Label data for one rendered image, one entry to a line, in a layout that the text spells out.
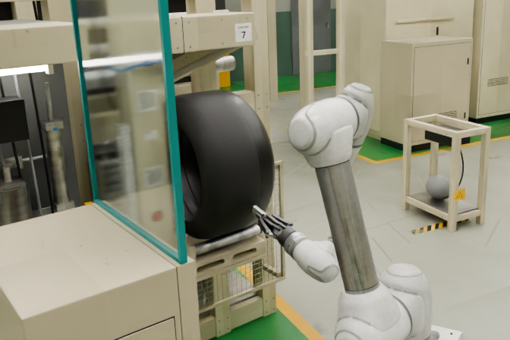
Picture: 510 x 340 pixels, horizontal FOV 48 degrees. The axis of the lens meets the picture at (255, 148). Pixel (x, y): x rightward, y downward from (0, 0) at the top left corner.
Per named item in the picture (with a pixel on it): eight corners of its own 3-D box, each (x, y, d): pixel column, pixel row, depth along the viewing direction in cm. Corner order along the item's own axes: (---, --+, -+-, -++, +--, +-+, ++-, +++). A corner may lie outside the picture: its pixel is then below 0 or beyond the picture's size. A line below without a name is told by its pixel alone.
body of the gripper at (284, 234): (302, 229, 209) (286, 216, 216) (284, 235, 204) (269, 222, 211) (300, 246, 213) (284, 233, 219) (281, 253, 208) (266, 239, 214)
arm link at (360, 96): (340, 126, 186) (315, 135, 177) (354, 73, 178) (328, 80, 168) (374, 143, 179) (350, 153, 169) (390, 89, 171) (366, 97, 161)
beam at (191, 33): (133, 58, 231) (130, 20, 227) (109, 55, 251) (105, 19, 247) (256, 45, 265) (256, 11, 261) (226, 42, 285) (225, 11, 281)
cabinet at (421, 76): (409, 153, 665) (413, 43, 631) (379, 143, 713) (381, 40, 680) (467, 142, 701) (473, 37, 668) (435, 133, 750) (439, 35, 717)
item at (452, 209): (451, 232, 450) (457, 133, 429) (401, 208, 503) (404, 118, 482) (484, 223, 465) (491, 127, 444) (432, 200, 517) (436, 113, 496)
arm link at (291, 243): (294, 243, 200) (283, 234, 204) (291, 263, 204) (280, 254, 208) (313, 235, 205) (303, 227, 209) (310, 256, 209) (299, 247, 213)
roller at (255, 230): (191, 253, 224) (186, 244, 227) (189, 260, 227) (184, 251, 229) (263, 229, 244) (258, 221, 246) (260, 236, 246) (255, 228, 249)
